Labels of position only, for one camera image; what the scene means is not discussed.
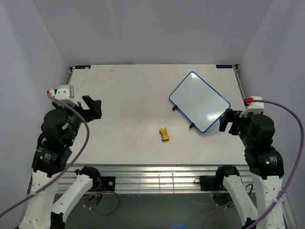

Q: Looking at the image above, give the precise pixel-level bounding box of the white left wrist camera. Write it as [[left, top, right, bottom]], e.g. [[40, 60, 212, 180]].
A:
[[47, 84, 79, 107]]

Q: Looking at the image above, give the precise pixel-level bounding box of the blue framed whiteboard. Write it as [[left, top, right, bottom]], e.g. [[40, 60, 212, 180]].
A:
[[169, 72, 231, 133]]

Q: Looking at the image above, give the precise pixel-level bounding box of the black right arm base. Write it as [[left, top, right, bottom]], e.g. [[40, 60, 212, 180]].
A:
[[194, 176, 226, 191]]

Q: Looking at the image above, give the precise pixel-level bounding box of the wire whiteboard stand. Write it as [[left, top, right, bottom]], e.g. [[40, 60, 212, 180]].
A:
[[172, 104, 195, 129]]

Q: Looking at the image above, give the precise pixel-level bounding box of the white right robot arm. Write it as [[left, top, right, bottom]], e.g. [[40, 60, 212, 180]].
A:
[[215, 109, 285, 229]]

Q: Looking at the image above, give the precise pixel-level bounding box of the aluminium table frame rail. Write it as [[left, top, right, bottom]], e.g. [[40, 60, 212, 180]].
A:
[[27, 164, 286, 195]]

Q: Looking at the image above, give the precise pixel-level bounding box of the blue corner label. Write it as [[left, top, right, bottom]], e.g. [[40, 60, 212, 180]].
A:
[[215, 64, 233, 69], [74, 65, 91, 70]]

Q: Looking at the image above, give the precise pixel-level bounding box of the blue left corner label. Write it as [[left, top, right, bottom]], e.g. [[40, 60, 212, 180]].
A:
[[74, 65, 91, 70]]

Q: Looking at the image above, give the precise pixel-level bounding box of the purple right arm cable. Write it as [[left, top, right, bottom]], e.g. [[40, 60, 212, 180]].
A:
[[200, 99, 305, 229]]

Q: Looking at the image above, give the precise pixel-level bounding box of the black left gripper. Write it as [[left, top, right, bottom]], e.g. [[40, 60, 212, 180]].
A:
[[53, 94, 102, 145]]

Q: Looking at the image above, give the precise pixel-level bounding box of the blue right corner label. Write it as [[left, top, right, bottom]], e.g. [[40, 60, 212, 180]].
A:
[[215, 64, 233, 69]]

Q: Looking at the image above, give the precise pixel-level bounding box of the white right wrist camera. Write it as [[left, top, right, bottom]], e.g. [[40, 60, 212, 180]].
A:
[[241, 96, 264, 117]]

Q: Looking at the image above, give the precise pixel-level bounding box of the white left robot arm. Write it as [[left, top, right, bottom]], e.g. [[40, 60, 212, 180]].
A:
[[18, 95, 102, 229]]

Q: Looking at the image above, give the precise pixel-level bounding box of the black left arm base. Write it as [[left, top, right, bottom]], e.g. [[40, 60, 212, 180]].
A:
[[90, 177, 116, 192]]

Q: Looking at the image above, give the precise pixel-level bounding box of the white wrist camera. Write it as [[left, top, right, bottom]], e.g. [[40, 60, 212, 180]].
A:
[[241, 96, 264, 117], [47, 84, 79, 107]]

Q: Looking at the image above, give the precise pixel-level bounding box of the yellow whiteboard eraser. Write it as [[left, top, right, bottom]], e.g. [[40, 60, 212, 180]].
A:
[[159, 127, 170, 141]]

